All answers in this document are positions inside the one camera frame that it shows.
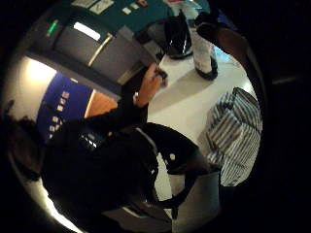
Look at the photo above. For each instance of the green exit sign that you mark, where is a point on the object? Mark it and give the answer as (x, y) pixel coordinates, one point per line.
(52, 28)

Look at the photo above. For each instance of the black kettle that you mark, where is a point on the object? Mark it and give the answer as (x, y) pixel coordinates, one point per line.
(177, 35)

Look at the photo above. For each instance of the white bottle with dark base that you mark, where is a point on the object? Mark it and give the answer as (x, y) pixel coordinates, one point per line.
(202, 54)

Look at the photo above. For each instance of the wooden door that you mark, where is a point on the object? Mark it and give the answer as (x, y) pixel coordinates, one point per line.
(101, 104)

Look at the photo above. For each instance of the striped box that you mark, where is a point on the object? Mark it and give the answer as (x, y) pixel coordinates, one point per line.
(234, 136)

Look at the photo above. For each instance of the group of small paper notes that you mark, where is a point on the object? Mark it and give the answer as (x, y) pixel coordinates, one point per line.
(60, 108)

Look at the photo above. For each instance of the white paper sheet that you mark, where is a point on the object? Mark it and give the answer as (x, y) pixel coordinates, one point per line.
(83, 2)
(101, 5)

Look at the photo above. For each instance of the small white note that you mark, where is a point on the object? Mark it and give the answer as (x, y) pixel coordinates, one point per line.
(126, 10)
(134, 6)

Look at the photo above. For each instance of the the person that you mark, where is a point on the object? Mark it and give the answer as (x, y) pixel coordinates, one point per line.
(97, 171)

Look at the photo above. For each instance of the blue pin board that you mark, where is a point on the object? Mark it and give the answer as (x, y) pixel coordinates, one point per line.
(69, 93)

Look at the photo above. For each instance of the wrist watch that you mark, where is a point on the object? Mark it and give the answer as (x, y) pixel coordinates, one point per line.
(135, 97)

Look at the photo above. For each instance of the ceiling lamp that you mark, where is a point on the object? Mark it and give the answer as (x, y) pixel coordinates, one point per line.
(86, 31)

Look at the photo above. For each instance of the small dark object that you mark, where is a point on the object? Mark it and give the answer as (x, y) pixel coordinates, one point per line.
(161, 74)

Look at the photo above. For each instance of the teal pin board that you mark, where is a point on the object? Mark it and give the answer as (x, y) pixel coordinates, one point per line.
(145, 14)

